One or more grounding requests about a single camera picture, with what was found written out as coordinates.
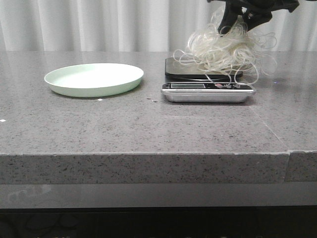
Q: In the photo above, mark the white pleated curtain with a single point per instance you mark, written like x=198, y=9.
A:
x=101, y=25

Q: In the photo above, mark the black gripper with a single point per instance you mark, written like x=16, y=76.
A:
x=258, y=12

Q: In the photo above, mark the black silver kitchen scale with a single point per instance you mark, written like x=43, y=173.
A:
x=189, y=84

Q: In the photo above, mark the light green round plate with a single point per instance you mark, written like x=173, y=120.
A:
x=94, y=79

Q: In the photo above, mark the white vermicelli noodle bundle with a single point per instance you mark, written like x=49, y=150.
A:
x=226, y=50

